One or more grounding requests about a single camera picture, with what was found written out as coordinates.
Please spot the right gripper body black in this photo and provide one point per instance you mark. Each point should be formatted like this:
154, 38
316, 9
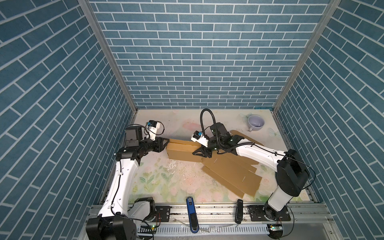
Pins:
213, 145

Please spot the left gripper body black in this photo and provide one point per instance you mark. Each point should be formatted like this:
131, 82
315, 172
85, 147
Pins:
155, 146

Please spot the cardboard box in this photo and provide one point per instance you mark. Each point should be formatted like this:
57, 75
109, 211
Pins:
180, 150

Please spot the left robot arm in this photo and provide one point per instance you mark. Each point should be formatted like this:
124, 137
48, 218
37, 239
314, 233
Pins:
116, 220

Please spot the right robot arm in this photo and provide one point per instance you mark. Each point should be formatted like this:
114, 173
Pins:
291, 173

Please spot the lavender ceramic cup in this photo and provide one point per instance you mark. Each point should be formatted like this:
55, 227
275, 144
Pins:
255, 123

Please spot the blue black handheld tool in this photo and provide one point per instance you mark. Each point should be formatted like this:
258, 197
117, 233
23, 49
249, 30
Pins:
193, 219

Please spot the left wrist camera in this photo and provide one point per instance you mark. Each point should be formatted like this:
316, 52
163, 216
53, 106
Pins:
152, 129

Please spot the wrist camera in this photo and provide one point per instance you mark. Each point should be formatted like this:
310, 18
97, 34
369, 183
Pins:
152, 129
199, 137

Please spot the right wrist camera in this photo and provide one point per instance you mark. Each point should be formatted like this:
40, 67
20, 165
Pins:
199, 137

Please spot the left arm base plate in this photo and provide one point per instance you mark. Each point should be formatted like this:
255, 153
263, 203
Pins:
162, 215

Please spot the aluminium front rail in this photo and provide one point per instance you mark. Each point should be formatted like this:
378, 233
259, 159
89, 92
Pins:
224, 213

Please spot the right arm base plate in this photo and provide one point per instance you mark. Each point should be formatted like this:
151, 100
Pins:
265, 213

